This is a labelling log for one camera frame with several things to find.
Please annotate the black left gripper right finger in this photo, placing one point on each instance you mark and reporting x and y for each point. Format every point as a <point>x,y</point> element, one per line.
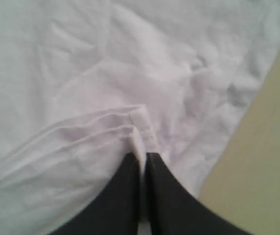
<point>174,211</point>

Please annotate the white t-shirt with red lettering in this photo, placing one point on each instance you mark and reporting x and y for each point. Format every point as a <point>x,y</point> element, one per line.
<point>84,82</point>

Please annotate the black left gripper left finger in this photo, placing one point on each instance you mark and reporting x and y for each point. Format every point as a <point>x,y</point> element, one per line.
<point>115,211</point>

